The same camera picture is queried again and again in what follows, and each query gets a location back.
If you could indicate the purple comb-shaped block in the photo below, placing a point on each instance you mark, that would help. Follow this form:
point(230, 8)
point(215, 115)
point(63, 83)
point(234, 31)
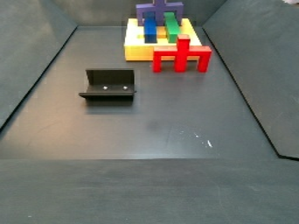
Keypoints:
point(159, 7)

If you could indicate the black angle fixture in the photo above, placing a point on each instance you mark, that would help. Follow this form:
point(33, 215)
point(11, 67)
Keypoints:
point(110, 83)

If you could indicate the yellow slotted board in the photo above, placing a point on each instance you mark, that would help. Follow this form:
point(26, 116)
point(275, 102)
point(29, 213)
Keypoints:
point(141, 51)

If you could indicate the red comb-shaped block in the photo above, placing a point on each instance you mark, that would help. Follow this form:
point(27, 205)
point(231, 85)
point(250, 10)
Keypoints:
point(182, 51)

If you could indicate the green long bar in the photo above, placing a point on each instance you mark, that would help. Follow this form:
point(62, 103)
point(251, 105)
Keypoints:
point(171, 25)

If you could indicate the blue long bar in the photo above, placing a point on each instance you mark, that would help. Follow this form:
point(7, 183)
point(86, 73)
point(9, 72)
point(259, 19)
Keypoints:
point(150, 30)

